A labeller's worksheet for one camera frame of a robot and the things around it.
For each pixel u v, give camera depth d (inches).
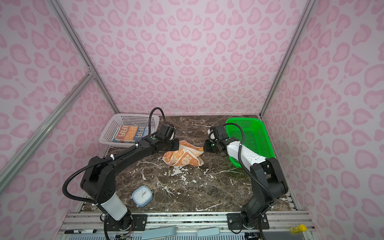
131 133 40.9
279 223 29.0
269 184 17.6
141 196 31.0
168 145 30.1
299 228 25.4
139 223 28.7
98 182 17.8
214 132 28.8
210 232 27.5
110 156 19.2
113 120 42.0
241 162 19.0
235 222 29.0
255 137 41.8
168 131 27.6
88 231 27.8
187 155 34.7
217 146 27.0
